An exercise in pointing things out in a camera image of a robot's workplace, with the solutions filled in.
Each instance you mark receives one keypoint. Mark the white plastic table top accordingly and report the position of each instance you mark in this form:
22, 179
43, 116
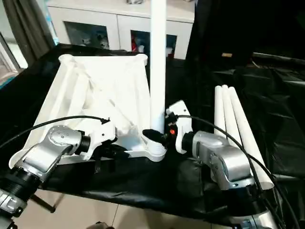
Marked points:
95, 83

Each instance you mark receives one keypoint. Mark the white plastic table leg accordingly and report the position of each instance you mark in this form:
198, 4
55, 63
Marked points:
247, 138
227, 107
157, 59
219, 107

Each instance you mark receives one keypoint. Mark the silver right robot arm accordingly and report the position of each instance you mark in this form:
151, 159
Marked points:
226, 162

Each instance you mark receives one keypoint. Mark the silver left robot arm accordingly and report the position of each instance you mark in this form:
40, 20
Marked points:
47, 148

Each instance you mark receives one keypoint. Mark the black mat cloth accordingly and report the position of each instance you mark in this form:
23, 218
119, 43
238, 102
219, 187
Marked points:
143, 181

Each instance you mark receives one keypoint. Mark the black metal stand leg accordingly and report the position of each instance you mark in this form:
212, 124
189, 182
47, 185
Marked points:
45, 202

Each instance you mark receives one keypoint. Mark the small yellow label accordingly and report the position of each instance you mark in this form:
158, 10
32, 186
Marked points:
227, 55

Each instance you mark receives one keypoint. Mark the white glass door cabinet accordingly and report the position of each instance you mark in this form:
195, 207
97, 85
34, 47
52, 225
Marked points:
107, 12

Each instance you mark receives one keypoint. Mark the black fabric backdrop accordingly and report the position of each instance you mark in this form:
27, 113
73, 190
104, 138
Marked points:
250, 23

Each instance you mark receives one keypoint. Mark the blue white patterned strip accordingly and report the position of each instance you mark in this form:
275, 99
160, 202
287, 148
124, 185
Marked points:
51, 21

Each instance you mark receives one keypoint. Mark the grey brown curtain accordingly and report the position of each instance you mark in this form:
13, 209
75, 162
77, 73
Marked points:
26, 23

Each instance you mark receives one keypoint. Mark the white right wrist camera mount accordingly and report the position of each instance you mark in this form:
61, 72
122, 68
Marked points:
183, 119

